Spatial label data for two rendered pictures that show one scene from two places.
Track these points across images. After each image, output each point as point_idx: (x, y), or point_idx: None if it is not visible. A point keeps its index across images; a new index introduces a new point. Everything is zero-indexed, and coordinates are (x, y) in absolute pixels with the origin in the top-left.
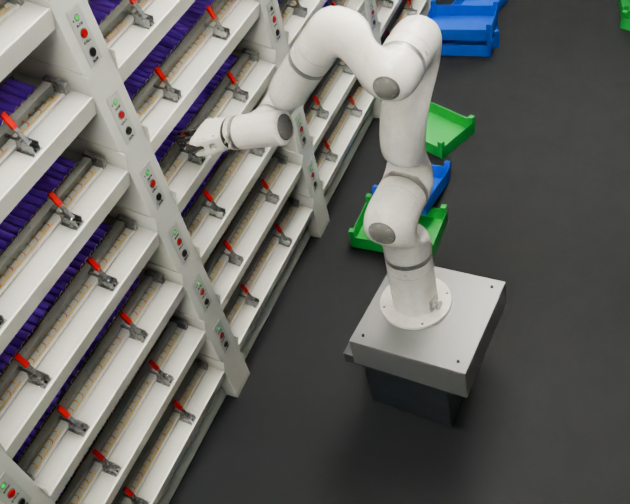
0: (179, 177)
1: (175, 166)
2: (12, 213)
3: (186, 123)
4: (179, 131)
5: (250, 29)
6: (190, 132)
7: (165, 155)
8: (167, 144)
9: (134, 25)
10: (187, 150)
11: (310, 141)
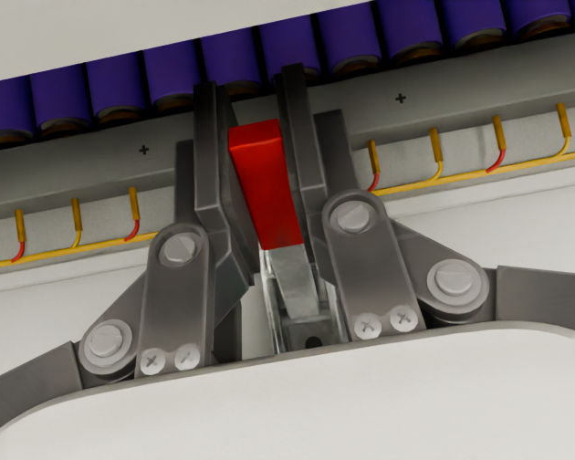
0: (97, 305)
1: (134, 231)
2: None
3: (545, 7)
4: (293, 79)
5: None
6: (321, 210)
7: (161, 109)
8: (266, 43)
9: None
10: None
11: None
